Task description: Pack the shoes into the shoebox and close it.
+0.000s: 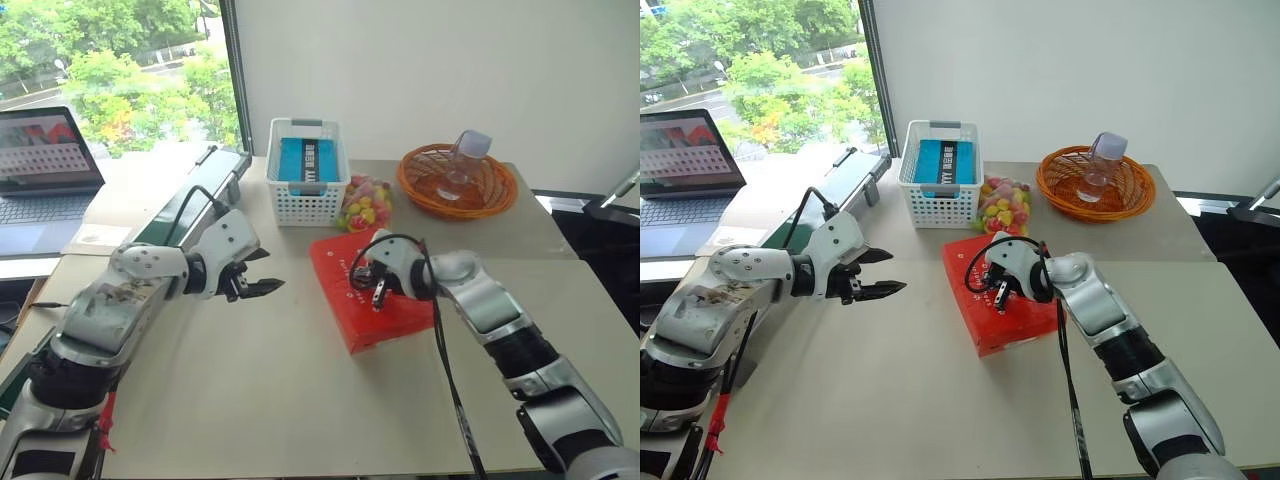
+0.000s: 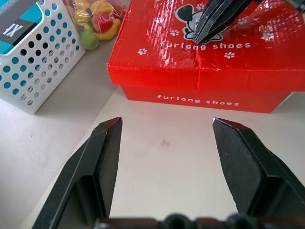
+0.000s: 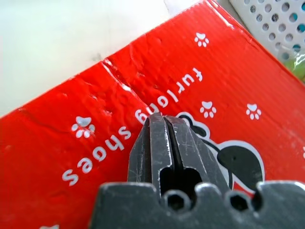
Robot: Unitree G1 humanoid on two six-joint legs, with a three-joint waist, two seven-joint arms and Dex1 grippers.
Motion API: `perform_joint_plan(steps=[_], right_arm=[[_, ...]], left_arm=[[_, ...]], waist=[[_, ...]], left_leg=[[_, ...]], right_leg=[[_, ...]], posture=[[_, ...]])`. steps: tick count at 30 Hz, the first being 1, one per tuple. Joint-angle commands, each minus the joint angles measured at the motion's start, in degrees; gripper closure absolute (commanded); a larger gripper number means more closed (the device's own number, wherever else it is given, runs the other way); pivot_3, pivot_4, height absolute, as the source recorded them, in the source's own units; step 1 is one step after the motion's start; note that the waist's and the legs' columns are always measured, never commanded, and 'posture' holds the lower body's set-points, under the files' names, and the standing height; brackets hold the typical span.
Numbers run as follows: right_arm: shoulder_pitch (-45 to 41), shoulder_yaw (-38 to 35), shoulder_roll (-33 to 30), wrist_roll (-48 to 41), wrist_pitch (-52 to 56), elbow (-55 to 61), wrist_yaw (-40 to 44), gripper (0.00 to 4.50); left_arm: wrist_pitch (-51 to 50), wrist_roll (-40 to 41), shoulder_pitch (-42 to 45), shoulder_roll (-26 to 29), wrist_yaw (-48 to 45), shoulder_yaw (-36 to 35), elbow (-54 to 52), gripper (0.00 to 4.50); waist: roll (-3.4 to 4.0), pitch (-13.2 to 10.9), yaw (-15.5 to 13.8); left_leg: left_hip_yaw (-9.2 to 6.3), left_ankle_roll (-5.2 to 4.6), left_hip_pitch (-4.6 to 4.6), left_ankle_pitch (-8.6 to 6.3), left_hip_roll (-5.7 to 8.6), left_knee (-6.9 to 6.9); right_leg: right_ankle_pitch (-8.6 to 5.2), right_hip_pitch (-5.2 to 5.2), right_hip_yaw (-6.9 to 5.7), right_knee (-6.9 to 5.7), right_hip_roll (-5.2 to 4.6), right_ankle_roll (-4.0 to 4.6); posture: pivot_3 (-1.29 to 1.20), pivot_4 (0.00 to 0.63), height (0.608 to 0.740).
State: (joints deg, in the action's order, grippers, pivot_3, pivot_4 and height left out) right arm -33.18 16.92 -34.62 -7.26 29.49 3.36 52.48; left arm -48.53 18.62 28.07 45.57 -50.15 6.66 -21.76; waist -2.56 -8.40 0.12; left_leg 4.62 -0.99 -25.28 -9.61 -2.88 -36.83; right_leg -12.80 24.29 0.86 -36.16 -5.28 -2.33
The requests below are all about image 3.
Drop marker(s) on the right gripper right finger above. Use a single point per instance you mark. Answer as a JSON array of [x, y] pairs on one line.
[[188, 148]]

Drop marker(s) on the white perforated plastic basket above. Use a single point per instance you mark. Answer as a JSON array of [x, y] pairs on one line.
[[273, 26]]

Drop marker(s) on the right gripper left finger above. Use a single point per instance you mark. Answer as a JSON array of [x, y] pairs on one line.
[[145, 155]]

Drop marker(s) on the red shallow cardboard box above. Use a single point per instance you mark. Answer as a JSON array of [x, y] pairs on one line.
[[214, 78]]

